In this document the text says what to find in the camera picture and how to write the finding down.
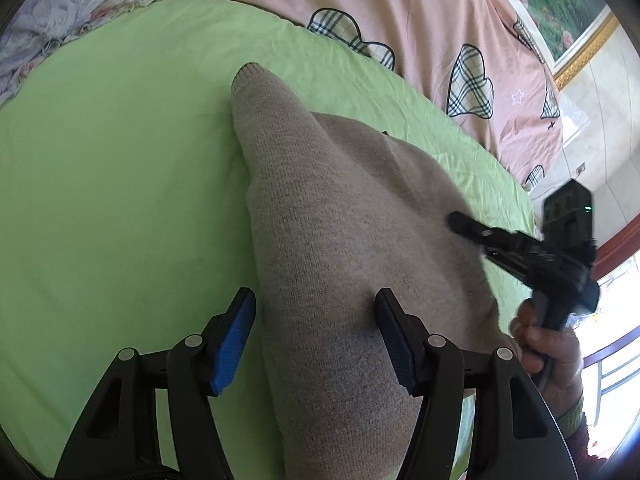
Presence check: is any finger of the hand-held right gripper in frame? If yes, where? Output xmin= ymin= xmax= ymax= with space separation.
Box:
xmin=481 ymin=246 xmax=546 ymax=287
xmin=448 ymin=211 xmax=547 ymax=262

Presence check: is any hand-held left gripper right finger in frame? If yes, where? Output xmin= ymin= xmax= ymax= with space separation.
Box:
xmin=375 ymin=287 xmax=576 ymax=480

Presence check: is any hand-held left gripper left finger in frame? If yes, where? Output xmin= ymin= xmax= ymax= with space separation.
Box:
xmin=54 ymin=287 xmax=257 ymax=480

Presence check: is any beige knitted sweater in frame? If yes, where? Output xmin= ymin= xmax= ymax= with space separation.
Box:
xmin=231 ymin=62 xmax=521 ymax=480

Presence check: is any person's right forearm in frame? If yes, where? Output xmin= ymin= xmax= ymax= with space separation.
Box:
xmin=552 ymin=392 xmax=618 ymax=466

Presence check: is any person's right hand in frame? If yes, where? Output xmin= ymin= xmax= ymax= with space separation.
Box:
xmin=509 ymin=300 xmax=586 ymax=411

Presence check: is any green bed sheet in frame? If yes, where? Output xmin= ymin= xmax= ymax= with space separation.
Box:
xmin=0 ymin=0 xmax=538 ymax=478

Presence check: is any pink quilt with plaid hearts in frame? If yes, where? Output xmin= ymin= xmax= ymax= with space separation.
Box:
xmin=182 ymin=0 xmax=566 ymax=191

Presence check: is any gold framed flower picture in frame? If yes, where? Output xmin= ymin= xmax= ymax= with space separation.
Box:
xmin=475 ymin=0 xmax=618 ymax=91

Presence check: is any purple floral ruffled cloth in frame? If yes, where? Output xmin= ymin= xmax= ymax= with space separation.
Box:
xmin=0 ymin=0 xmax=188 ymax=106

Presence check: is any red wooden window frame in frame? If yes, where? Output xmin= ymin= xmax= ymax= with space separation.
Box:
xmin=580 ymin=227 xmax=640 ymax=461

